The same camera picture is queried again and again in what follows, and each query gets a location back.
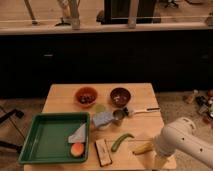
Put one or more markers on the wooden table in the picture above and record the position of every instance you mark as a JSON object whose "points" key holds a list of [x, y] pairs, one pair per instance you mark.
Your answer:
{"points": [[143, 126]]}

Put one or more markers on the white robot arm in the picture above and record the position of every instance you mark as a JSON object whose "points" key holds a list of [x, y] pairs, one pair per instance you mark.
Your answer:
{"points": [[178, 135]]}

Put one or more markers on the small green round object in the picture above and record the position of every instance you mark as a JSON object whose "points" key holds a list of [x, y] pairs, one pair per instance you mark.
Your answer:
{"points": [[100, 108]]}

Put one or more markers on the purple bowl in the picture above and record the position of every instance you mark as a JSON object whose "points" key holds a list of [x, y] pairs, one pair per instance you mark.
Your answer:
{"points": [[120, 96]]}

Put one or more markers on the orange fruit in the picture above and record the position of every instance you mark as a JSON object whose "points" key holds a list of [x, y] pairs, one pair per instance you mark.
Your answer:
{"points": [[77, 149]]}

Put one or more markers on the blue cloth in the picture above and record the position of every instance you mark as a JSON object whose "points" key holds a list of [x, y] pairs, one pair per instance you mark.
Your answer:
{"points": [[102, 119]]}

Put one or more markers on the yellow banana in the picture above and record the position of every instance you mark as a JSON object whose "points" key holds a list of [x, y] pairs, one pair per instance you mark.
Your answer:
{"points": [[143, 148]]}

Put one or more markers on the grey folded cloth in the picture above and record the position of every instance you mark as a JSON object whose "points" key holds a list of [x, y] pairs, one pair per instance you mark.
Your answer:
{"points": [[79, 136]]}

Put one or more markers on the clutter on floor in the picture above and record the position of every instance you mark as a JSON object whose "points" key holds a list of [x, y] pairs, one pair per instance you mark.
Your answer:
{"points": [[205, 106]]}

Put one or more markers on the orange bowl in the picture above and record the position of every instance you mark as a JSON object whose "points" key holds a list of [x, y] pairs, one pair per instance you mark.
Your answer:
{"points": [[86, 97]]}

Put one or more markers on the knife with black handle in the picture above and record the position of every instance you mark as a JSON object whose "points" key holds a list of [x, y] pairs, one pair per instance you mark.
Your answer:
{"points": [[131, 112]]}

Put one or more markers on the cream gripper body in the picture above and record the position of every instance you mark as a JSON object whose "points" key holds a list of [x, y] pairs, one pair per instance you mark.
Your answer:
{"points": [[162, 163]]}

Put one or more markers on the green plastic tray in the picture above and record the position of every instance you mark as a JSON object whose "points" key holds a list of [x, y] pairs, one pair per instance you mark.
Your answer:
{"points": [[47, 138]]}

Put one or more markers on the metal cup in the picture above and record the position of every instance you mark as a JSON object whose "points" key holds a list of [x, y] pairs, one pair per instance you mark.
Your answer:
{"points": [[119, 116]]}

